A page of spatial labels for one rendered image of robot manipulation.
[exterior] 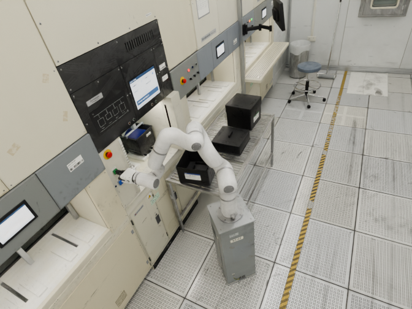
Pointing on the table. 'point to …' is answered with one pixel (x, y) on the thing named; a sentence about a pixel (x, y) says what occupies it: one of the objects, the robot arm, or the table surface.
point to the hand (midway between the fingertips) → (118, 172)
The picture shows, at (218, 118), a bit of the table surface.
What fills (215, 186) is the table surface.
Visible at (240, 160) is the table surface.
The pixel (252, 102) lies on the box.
